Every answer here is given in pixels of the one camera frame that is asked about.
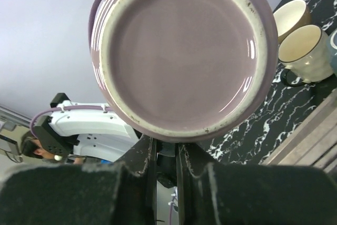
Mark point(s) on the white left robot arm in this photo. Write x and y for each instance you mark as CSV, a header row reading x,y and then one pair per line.
x,y
78,130

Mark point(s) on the cream tan bowl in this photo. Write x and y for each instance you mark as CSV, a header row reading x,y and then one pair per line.
x,y
291,16

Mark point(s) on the slate blue faceted mug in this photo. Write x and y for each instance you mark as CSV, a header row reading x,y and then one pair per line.
x,y
332,48

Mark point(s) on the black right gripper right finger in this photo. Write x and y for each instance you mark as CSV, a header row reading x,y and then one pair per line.
x,y
210,192

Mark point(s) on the metal tray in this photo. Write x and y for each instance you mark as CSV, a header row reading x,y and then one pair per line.
x,y
313,143

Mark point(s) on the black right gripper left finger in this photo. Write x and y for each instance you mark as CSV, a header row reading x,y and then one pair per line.
x,y
122,192

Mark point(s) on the cream mug black handle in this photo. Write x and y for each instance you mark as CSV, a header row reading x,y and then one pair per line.
x,y
305,56

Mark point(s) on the pink mug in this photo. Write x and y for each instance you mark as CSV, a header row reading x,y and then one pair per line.
x,y
183,70

